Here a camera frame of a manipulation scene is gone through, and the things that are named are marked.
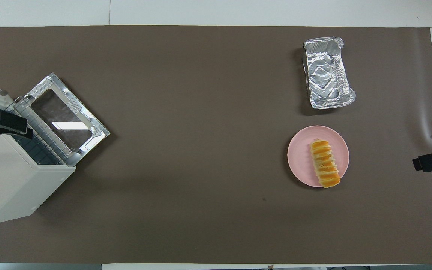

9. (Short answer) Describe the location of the pink round plate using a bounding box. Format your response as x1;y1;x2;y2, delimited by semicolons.
287;126;350;188

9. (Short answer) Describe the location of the cream toaster oven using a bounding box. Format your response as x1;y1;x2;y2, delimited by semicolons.
0;73;111;227

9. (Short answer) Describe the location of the metal oven rack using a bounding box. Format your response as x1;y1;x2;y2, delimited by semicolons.
0;98;71;166

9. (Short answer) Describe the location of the sliced golden bread loaf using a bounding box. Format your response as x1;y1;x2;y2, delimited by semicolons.
310;139;341;188

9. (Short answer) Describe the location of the aluminium foil tray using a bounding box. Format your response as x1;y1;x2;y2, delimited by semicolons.
302;36;356;110

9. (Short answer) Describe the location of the glass oven door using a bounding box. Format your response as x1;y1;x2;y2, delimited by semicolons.
24;73;111;167

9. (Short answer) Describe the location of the brown table mat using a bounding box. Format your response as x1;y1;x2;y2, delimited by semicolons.
0;25;432;265

